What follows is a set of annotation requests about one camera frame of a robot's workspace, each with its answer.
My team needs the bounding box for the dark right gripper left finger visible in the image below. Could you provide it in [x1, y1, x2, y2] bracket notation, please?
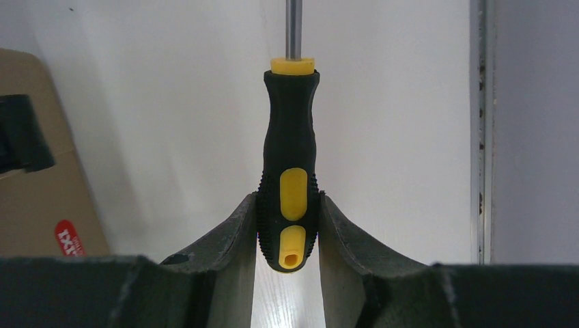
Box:
[1, 194, 256, 327]

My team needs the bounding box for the black toolbox latch rear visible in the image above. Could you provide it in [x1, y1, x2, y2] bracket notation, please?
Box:
[1, 94, 55, 174]

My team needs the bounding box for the aluminium frame rail right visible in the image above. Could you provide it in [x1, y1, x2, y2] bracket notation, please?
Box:
[468, 0, 496, 264]

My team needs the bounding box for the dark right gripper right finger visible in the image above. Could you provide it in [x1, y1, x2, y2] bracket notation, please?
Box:
[318, 195, 578, 327]

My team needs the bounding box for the tan plastic toolbox bin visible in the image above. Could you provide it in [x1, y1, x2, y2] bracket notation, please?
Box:
[1, 49, 109, 257]

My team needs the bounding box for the black yellow screwdriver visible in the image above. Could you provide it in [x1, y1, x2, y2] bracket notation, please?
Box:
[256, 1, 320, 273]

